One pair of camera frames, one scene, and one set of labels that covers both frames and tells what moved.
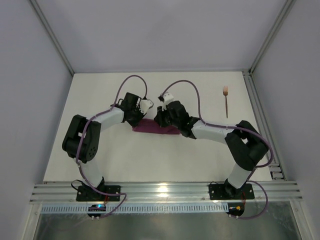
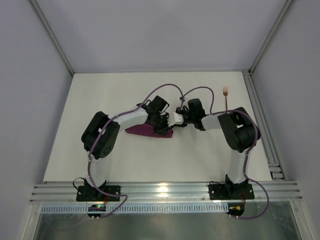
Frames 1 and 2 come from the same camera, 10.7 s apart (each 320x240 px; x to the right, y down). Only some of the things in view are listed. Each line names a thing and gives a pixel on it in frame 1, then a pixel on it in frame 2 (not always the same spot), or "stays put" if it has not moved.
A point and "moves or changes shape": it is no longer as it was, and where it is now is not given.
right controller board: x=235 y=208 stays put
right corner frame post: x=286 y=9 stays put
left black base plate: x=86 y=193 stays put
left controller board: x=97 y=207 stays put
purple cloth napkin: x=150 y=125 moves or changes shape
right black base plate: x=224 y=191 stays put
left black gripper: x=136 y=117 to x=161 y=122
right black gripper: x=162 y=118 to x=183 y=113
